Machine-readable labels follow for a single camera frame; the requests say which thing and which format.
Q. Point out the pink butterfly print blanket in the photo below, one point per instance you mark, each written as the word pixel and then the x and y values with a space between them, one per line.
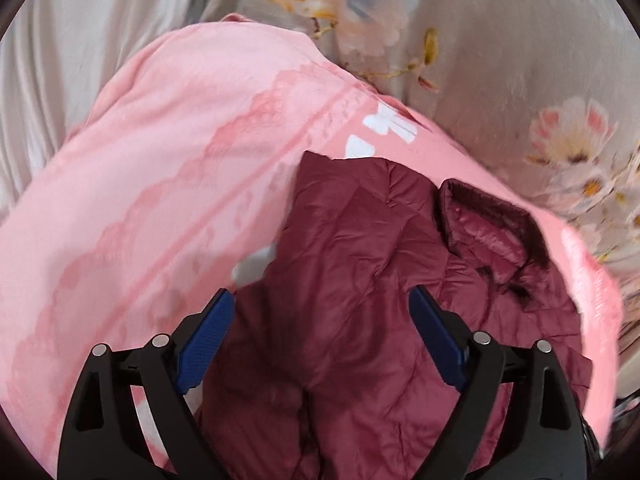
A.
pixel 150 160

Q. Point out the maroon puffer jacket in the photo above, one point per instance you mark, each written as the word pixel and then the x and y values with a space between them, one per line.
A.
pixel 350 260

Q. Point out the grey floral bed sheet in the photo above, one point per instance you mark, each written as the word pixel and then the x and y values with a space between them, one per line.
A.
pixel 500 35

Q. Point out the plain grey cloth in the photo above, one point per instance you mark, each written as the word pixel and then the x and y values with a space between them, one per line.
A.
pixel 60 60

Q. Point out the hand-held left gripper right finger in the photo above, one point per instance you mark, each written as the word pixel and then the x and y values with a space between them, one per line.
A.
pixel 435 335

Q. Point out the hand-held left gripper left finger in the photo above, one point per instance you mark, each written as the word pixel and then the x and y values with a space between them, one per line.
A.
pixel 207 341

